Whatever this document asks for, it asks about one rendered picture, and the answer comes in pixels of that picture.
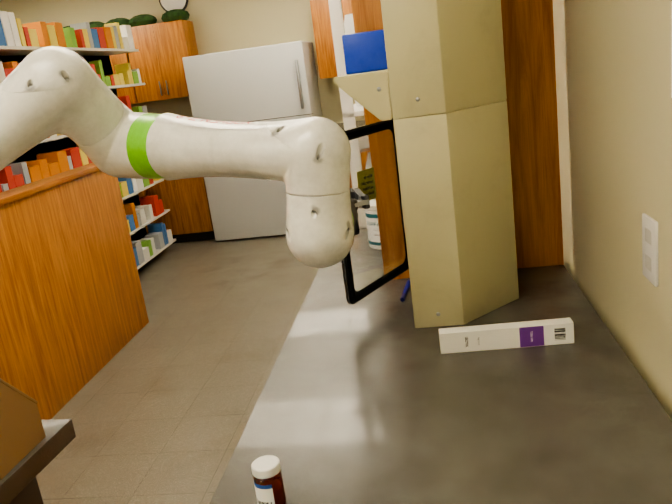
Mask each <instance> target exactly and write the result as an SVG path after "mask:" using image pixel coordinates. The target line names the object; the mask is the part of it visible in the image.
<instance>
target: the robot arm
mask: <svg viewBox="0 0 672 504"><path fill-rule="evenodd" d="M55 134H62V135H65V136H67V137H69V138H70V139H71V140H73V141H74V142H75V143H76V144H77V145H78V146H79V148H80V149H81V150H82V151H83V152H84V153H85V154H86V155H87V157H88V158H89V159H90V160H91V161H92V162H93V163H94V164H95V166H96V167H97V168H98V169H100V170H101V171H102V172H104V173H106V174H108V175H110V176H113V177H118V178H135V179H165V180H169V181H170V180H178V179H188V178H201V177H238V178H251V179H262V180H269V181H272V180H277V181H283V182H284V183H285V185H286V199H287V217H286V241H287V245H288V247H289V249H290V251H291V253H292V254H293V255H294V257H295V258H296V259H297V260H299V261H300V262H301V263H303V264H305V265H307V266H310V267H314V268H326V267H330V266H333V265H335V264H337V263H339V262H340V261H342V260H343V259H344V258H345V257H346V256H347V254H348V253H349V251H350V250H351V248H352V245H353V242H354V225H355V223H356V219H357V212H356V210H358V207H359V208H360V209H361V208H364V209H369V208H370V201H369V195H366V194H364V193H363V192H362V191H361V190H360V189H359V188H355V189H353V188H350V160H351V147H350V142H349V139H348V137H347V135H346V133H345V132H344V130H343V129H342V128H341V127H340V126H339V125H338V124H336V123H335V122H333V121H332V120H329V119H327V118H323V117H308V118H302V119H294V120H284V121H268V122H233V121H217V120H207V119H200V118H193V117H187V116H182V115H177V114H173V113H164V114H155V113H141V112H133V111H132V110H131V109H129V108H128V107H127V106H126V105H125V104H124V103H122V102H121V101H120V100H119V99H118V98H117V96H116V95H115V94H114V93H113V92H112V91H111V90H110V89H109V88H108V87H107V86H106V85H105V83H104V82H103V81H102V80H101V79H100V77H99V76H98V75H97V74H96V73H95V71H94V70H93V69H92V67H91V66H90V65H89V63H88V62H87V61H86V60H85V59H84V58H83V57H82V56H80V55H79V54H78V53H76V52H74V51H72V50H70V49H67V48H64V47H60V46H47V47H42V48H39V49H37V50H35V51H33V52H31V53H30V54H29V55H28V56H27V57H26V58H25V59H24V60H23V61H22V62H21V63H20V64H19V65H18V66H17V67H16V68H15V69H14V70H13V71H12V72H11V73H10V75H9V76H8V77H7V78H6V79H5V80H4V81H3V82H2V83H1V84H0V171H1V170H2V169H3V168H5V167H6V166H7V165H9V164H10V163H12V162H13V161H14V160H16V159H17V158H18V157H20V156H21V155H23V154H24V153H26V152H27V151H28V150H30V149H31V148H33V147H34V146H36V145H37V144H39V143H40V142H42V141H43V140H45V139H46V138H48V137H50V136H52V135H55Z"/></svg>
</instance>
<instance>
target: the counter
mask: <svg viewBox="0 0 672 504"><path fill-rule="evenodd" d="M517 273H518V289H519V298H518V299H516V300H514V301H512V302H510V303H508V304H506V305H504V306H502V307H499V308H497V309H495V310H493V311H491V312H489V313H487V314H485V315H483V316H481V317H479V318H477V319H475V320H472V321H470V322H468V323H466V324H464V325H451V326H438V327H425V328H415V323H414V314H413V304H412V295H411V285H410V287H409V289H408V292H407V295H406V298H405V301H403V302H401V300H400V298H401V296H402V293H403V290H404V288H405V285H406V282H407V280H410V278H402V279H392V280H391V281H389V282H388V283H386V284H385V285H383V286H382V287H380V288H378V289H377V290H375V291H374V292H372V293H371V294H369V295H368V296H366V297H365V298H363V299H361V300H360V301H358V302H357V303H355V304H353V305H352V304H348V302H347V300H346V294H345V286H344V278H343V271H342V263H341V261H340V262H339V263H337V264H335V265H333V266H330V267H326V268H319V270H318V272H317V274H316V276H315V278H314V281H313V283H312V285H311V287H310V289H309V291H308V293H307V296H306V298H305V300H304V302H303V304H302V306H301V308H300V311H299V313H298V315H297V317H296V319H295V321H294V324H293V326H292V328H291V330H290V332H289V334H288V336H287V339H286V341H285V343H284V345H283V347H282V349H281V351H280V354H279V356H278V358H277V360H276V362H275V364H274V366H273V369H272V371H271V373H270V375H269V377H268V379H267V381H266V384H265V386H264V388H263V390H262V392H261V394H260V397H259V399H258V401H257V403H256V405H255V407H254V409H253V412H252V414H251V416H250V418H249V420H248V422H247V424H246V427H245V429H244V431H243V433H242V435H241V437H240V439H239V442H238V444H237V446H236V448H235V450H234V452H233V454H232V457H231V459H230V461H229V463H228V465H227V467H226V470H225V472H224V474H223V476H222V478H221V480H220V482H219V485H218V487H217V489H216V491H215V493H214V495H213V497H212V500H211V502H210V504H258V502H257V496H256V491H255V486H254V480H253V474H252V468H251V464H252V462H253V461H254V460H256V459H257V458H259V457H261V456H265V455H273V456H276V457H278V458H279V461H280V466H281V472H282V478H283V484H284V490H285V495H286V504H672V420H671V418H670V417H669V415H668V414H667V413H666V411H665V410H664V408H663V407H662V405H661V404H660V403H659V401H658V400H657V398H656V397H655V395H654V394H653V392H652V391H651V390H650V388H649V387H648V385H647V384H646V382H645V381H644V380H643V378H642V377H641V375H640V374H639V372H638V371H637V369H636V368H635V367H634V365H633V364H632V362H631V361H630V359H629V358H628V357H627V355H626V354H625V352H624V351H623V349H622V348H621V347H620V345H619V344H618V342H617V341H616V339H615V338H614V336H613V335H612V334H611V332H610V331H609V329H608V328H607V326H606V325H605V324H604V322H603V321H602V319H601V318H600V316H599V315H598V313H597V312H596V311H595V309H594V308H593V306H592V305H591V303H590V302H589V301H588V299H587V298H586V296H585V295H584V293H583V292H582V291H581V289H580V288H579V286H578V285H577V283H576V282H575V280H574V279H573V278H572V276H571V275H570V273H569V272H568V270H567V269H566V268H565V266H564V265H552V266H541V267H529V268H518V269H517ZM569 317H570V318H571V320H572V321H573V323H574V343H570V344H558V345H545V346H533V347H521V348H509V349H496V350H484V351H472V352H459V353H447V354H441V350H440V340H439V330H438V329H441V328H453V327H465V326H476V325H488V324H500V323H511V322H523V321H534V320H546V319H558V318H569Z"/></svg>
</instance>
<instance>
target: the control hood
mask: <svg viewBox="0 0 672 504"><path fill-rule="evenodd" d="M333 82H334V84H336V85H337V86H338V87H339V88H340V89H342V90H343V91H344V92H345V93H347V94H348V95H349V96H350V97H352V98H353V99H354V100H355V101H357V102H358V103H359V104H360V105H362V106H363V107H364V108H365V109H367V110H368V111H369V112H370V113H372V114H373V115H374V116H375V117H377V118H378V119H379V120H382V121H386V120H392V118H393V115H392V105H391V96H390V86H389V77H388V69H386V70H378V71H371V72H363V73H355V74H346V75H342V76H339V77H335V78H334V79H333Z"/></svg>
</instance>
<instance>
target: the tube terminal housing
mask: <svg viewBox="0 0 672 504"><path fill-rule="evenodd" d="M380 1H381V11H382V20H383V30H384V39H385V48H386V58H387V67H388V77H389V86H390V96H391V105H392V115H393V124H394V134H395V143H396V153H397V162H398V172H399V181H400V191H401V200H402V209H403V219H404V228H405V238H406V247H407V257H408V266H409V276H410V285H411V295H412V304H413V314H414V323H415V328H425V327H438V326H451V325H464V324H466V323H468V322H470V321H472V320H475V319H477V318H479V317H481V316H483V315H485V314H487V313H489V312H491V311H493V310H495V309H497V308H499V307H502V306H504V305H506V304H508V303H510V302H512V301H514V300H516V299H518V298H519V289H518V273H517V257H516V240H515V224H514V208H513V191H512V175H511V159H510V143H509V126H508V110H507V101H506V100H507V95H506V78H505V62H504V46H503V30H502V13H501V0H380Z"/></svg>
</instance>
